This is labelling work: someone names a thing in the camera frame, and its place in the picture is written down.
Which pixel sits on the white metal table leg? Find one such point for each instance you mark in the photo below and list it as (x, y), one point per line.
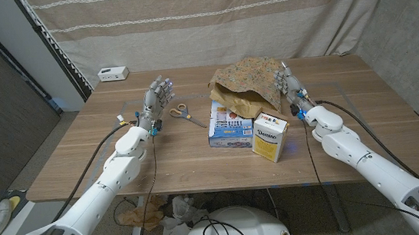
(137, 232)

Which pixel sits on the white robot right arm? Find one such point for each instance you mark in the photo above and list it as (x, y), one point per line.
(351, 146)

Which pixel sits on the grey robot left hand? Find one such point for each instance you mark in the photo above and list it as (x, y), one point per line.
(152, 103)

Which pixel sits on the white yellow carton box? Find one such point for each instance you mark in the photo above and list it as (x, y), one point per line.
(269, 138)

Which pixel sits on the beige striped curtain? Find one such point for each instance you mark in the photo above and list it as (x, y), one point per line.
(201, 29)

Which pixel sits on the crumpled white paper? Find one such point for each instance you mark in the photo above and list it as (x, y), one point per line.
(181, 209)

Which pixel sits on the grey metal table leg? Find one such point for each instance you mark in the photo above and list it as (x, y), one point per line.
(338, 209)

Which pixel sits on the white robot torso base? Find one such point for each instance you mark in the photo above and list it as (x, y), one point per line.
(250, 225)

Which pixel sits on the grey tape outline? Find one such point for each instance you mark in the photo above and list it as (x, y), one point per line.
(192, 95)

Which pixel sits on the white power strip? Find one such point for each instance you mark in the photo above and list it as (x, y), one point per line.
(113, 74)

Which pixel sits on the blue white cardboard box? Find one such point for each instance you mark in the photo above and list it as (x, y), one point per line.
(230, 131)

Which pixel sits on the black slanted frame post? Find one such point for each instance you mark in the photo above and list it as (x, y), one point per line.
(57, 51)

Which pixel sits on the crumpled brown paper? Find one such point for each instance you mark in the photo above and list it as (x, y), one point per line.
(142, 216)

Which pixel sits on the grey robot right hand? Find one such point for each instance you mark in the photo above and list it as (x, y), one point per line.
(292, 86)

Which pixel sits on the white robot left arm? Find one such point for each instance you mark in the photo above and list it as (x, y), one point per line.
(122, 172)

